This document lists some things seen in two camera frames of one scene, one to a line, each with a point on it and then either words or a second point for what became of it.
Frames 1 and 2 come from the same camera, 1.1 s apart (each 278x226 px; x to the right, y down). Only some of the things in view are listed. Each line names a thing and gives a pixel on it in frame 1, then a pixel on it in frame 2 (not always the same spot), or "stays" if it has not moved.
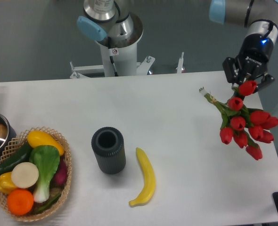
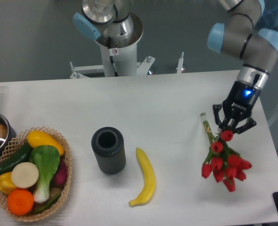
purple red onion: [60, 178] stays
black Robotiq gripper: [252, 60] → [237, 105]
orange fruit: [20, 201] stays
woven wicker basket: [21, 142] stays
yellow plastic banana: [150, 184] stays
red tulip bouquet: [247, 128] → [223, 162]
